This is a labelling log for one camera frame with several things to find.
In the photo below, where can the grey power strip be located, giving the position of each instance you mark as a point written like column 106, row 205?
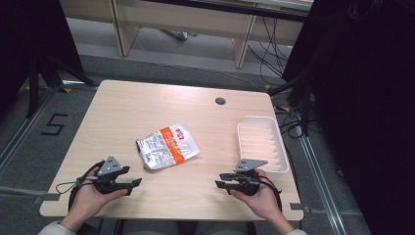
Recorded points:
column 176, row 34

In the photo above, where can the white plastic basket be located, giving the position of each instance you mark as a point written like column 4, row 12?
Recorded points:
column 261, row 143

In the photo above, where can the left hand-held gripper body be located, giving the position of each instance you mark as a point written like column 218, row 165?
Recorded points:
column 105, row 186

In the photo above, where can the black metal stand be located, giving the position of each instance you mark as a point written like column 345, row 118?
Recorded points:
column 305, row 98

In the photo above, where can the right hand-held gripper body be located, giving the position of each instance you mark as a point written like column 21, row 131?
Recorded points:
column 249, row 186

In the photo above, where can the black curtain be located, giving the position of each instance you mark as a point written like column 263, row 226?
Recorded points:
column 365, row 107
column 29, row 36

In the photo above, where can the white and orange snack packet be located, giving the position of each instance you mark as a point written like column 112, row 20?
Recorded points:
column 167, row 147

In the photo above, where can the metal floor rail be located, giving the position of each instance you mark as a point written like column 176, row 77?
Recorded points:
column 321, row 182
column 23, row 133

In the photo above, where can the light wooden desk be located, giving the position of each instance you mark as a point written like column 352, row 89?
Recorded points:
column 182, row 18

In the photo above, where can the person's right hand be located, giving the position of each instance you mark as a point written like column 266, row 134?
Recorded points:
column 262, row 200

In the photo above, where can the black tripod stand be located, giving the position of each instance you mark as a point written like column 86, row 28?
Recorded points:
column 32, row 84

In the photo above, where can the person's left hand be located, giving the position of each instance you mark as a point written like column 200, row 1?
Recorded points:
column 87, row 199

